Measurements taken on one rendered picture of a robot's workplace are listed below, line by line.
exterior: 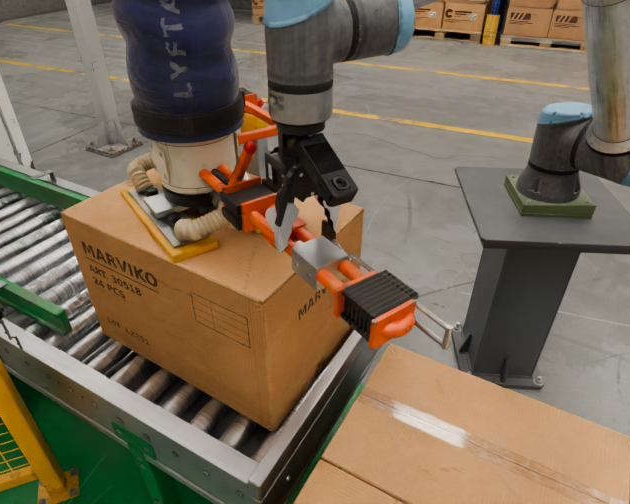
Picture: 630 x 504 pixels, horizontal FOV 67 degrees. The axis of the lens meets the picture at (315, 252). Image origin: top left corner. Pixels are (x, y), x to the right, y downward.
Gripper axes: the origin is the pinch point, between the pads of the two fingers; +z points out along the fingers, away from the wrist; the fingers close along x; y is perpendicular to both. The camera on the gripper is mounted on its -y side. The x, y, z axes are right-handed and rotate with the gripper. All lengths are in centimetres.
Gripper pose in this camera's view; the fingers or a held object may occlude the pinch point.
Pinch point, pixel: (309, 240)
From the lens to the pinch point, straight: 78.3
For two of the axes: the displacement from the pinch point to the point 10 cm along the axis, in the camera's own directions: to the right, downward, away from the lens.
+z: 0.0, 8.2, 5.8
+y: -5.7, -4.7, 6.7
